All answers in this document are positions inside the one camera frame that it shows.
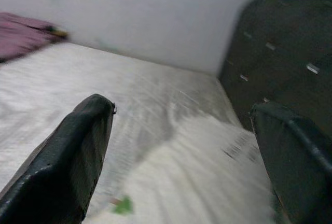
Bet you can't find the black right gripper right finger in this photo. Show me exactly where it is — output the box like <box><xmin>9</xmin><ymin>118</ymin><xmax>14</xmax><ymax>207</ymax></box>
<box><xmin>249</xmin><ymin>102</ymin><xmax>332</xmax><ymax>224</ymax></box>

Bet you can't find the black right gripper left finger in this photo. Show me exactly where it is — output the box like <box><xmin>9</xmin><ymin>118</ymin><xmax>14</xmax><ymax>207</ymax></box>
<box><xmin>0</xmin><ymin>93</ymin><xmax>118</xmax><ymax>224</ymax></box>

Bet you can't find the white pillow green tree print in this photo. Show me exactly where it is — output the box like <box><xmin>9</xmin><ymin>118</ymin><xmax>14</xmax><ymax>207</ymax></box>
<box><xmin>87</xmin><ymin>120</ymin><xmax>276</xmax><ymax>224</ymax></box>

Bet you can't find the purple cartoon print blanket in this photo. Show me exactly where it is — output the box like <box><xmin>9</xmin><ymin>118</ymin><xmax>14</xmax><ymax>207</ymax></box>
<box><xmin>0</xmin><ymin>12</ymin><xmax>68</xmax><ymax>63</ymax></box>

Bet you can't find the grey quilted mattress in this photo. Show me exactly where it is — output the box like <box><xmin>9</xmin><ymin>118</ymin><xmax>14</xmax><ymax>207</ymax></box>
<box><xmin>0</xmin><ymin>41</ymin><xmax>275</xmax><ymax>224</ymax></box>

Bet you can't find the dark tufted headboard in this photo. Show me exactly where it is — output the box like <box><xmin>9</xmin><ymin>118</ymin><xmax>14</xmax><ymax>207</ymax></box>
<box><xmin>217</xmin><ymin>0</ymin><xmax>332</xmax><ymax>142</ymax></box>

